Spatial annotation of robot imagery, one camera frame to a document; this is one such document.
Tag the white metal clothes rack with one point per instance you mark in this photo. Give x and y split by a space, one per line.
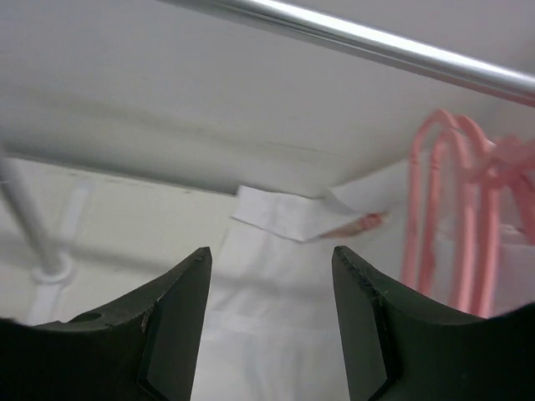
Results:
220 94

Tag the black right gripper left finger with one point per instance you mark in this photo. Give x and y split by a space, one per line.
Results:
141 346

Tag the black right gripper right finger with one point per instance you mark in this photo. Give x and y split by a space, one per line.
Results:
401 345

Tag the white shirt on hanger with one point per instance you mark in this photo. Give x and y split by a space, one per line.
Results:
271 330

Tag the pink hanger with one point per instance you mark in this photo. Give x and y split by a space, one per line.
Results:
487 221
419 262
507 164

